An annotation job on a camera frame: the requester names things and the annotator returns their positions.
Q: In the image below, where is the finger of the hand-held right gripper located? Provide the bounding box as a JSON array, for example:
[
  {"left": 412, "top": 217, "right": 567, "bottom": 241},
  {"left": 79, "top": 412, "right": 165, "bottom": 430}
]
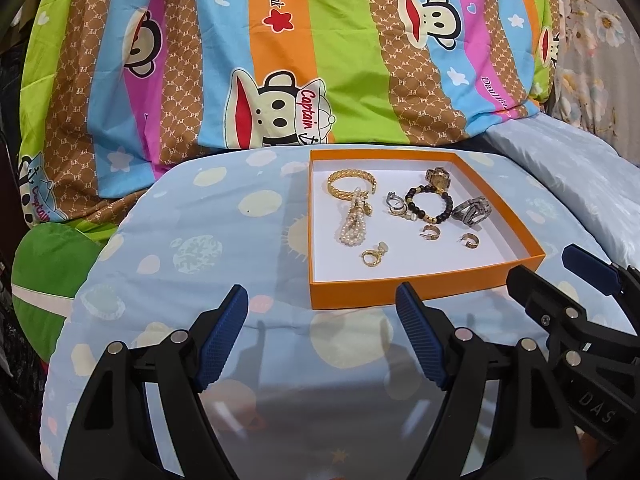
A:
[
  {"left": 561, "top": 244, "right": 640, "bottom": 301},
  {"left": 506, "top": 265, "right": 636, "bottom": 342}
]

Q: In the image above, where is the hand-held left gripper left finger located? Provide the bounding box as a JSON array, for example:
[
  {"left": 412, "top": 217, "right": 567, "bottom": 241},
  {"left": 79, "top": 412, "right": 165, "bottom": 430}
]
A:
[{"left": 59, "top": 284, "right": 249, "bottom": 480}]

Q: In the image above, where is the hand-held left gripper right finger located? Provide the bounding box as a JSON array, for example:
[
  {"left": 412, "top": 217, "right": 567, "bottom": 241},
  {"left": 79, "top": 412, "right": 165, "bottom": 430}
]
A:
[{"left": 395, "top": 281, "right": 586, "bottom": 480}]

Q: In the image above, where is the orange jewelry box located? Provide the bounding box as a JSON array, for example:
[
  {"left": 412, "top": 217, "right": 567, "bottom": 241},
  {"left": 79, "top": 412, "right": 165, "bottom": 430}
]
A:
[{"left": 307, "top": 148, "right": 546, "bottom": 309}]

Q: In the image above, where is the gold hoop pearl earring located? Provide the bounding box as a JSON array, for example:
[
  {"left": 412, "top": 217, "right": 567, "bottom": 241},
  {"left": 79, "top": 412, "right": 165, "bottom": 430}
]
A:
[{"left": 361, "top": 242, "right": 392, "bottom": 267}]

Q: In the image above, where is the silver link wristwatch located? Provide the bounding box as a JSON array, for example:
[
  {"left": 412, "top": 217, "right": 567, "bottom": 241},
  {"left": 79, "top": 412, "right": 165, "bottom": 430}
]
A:
[{"left": 451, "top": 196, "right": 493, "bottom": 225}]

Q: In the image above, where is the pearl bracelet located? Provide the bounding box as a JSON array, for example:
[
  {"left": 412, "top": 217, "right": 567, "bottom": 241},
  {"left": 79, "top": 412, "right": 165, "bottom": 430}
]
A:
[{"left": 336, "top": 187, "right": 375, "bottom": 247}]

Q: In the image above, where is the pale blue quilted pillow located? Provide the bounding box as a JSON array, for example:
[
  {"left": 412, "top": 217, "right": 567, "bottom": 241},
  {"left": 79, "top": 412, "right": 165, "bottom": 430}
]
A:
[{"left": 485, "top": 112, "right": 640, "bottom": 286}]

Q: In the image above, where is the light blue dotted sheet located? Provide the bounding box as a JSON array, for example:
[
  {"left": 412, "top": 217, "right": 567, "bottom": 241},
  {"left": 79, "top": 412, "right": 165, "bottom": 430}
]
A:
[{"left": 40, "top": 147, "right": 640, "bottom": 480}]

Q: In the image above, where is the green cushion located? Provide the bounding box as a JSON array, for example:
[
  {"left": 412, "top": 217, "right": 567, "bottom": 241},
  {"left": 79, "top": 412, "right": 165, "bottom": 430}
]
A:
[{"left": 12, "top": 222, "right": 121, "bottom": 361}]

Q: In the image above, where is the floral cloth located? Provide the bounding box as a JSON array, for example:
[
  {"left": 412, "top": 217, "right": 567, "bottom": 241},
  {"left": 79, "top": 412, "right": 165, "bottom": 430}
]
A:
[{"left": 542, "top": 0, "right": 640, "bottom": 136}]

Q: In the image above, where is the striped cartoon monkey blanket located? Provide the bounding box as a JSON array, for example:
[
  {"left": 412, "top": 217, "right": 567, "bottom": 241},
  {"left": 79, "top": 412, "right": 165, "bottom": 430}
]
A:
[{"left": 17, "top": 0, "right": 561, "bottom": 226}]

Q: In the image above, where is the black bead bracelet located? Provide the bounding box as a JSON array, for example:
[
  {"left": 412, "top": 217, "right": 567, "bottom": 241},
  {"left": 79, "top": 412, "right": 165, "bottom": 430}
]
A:
[{"left": 404, "top": 186, "right": 455, "bottom": 224}]

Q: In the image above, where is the gold ring watch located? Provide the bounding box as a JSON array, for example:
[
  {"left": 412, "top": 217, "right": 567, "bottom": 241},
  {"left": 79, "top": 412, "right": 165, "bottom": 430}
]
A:
[{"left": 425, "top": 166, "right": 453, "bottom": 192}]

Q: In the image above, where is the gold chain bangle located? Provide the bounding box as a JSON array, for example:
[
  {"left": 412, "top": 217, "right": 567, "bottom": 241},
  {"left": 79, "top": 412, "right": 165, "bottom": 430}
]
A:
[{"left": 327, "top": 170, "right": 375, "bottom": 200}]

